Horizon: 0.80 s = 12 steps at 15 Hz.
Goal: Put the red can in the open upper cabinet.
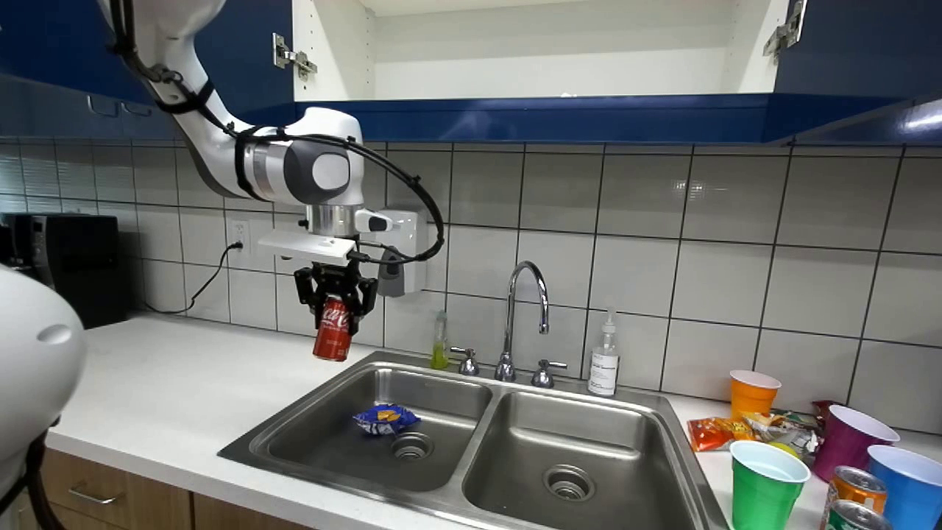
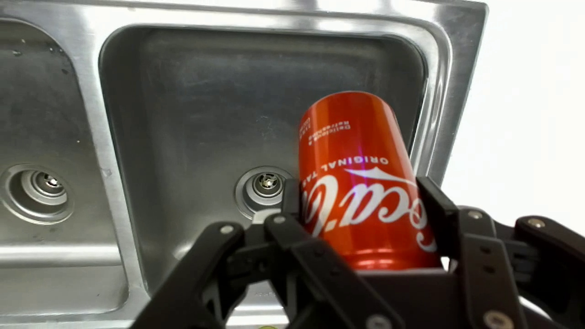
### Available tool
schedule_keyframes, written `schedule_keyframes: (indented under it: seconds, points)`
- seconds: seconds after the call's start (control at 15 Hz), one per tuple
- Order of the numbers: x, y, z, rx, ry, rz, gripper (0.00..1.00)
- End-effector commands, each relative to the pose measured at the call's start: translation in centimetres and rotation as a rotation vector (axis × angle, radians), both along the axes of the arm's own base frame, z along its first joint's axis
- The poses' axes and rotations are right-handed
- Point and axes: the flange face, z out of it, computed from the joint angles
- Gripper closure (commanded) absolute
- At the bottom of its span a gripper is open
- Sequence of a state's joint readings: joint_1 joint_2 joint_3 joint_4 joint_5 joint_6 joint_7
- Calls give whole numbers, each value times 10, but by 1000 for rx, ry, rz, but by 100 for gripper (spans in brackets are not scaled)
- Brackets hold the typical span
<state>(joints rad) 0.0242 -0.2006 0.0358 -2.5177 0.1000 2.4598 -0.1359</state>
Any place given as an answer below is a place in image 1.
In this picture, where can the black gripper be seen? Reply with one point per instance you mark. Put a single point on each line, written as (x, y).
(336, 280)

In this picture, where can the red cola can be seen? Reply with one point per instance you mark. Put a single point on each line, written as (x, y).
(334, 333)

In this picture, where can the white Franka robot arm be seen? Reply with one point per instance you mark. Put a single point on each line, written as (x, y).
(295, 162)

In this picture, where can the metal cabinet hinge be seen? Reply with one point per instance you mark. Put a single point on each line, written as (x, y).
(783, 28)
(293, 56)

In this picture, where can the open white cabinet interior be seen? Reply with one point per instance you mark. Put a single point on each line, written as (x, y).
(548, 48)

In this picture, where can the blue cabinet door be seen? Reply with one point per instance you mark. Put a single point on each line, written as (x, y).
(863, 44)

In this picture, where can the green dish soap bottle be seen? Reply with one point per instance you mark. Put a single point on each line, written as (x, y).
(439, 349)

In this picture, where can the blue snack bag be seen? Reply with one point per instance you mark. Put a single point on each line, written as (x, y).
(386, 418)

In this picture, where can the sink drain strainer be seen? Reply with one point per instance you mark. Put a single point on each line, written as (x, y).
(410, 447)
(570, 483)

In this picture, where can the chrome gooseneck faucet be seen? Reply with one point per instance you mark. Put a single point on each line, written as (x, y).
(511, 324)

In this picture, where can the stainless steel double sink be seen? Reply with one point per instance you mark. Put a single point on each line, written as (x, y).
(548, 430)

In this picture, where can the black countertop appliance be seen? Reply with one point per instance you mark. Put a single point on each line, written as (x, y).
(75, 269)

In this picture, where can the clear pump sanitizer bottle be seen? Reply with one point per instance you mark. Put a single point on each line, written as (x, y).
(604, 368)

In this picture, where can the wooden drawer fronts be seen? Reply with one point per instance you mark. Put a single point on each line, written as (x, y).
(106, 496)

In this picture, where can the orange chip bag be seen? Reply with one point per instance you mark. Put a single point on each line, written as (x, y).
(716, 430)

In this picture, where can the orange plastic cup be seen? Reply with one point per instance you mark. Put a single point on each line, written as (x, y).
(755, 393)

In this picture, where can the green plastic cup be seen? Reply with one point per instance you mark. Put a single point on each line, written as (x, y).
(767, 489)

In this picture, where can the colourful snack wrapper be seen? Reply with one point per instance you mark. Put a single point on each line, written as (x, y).
(791, 430)

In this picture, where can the purple plastic cup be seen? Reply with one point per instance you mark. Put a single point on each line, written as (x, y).
(847, 441)

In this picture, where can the blue plastic cup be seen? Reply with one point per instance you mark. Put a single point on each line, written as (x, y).
(909, 489)

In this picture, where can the white wall soap dispenser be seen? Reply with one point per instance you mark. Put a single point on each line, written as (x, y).
(401, 269)

